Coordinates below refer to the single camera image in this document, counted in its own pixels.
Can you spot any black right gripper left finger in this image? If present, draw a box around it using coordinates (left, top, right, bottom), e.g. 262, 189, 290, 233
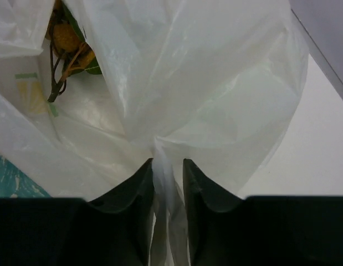
0, 160, 154, 265

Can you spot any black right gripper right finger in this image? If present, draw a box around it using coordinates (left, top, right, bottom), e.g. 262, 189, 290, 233
183, 159, 343, 265

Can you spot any white plastic bag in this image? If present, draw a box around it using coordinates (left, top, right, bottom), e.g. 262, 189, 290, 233
0, 1, 308, 265

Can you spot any fake longan bunch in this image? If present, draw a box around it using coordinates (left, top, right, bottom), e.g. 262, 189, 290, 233
45, 1, 102, 103

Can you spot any red and teal plate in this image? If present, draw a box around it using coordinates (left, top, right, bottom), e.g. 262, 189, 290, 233
0, 155, 50, 198

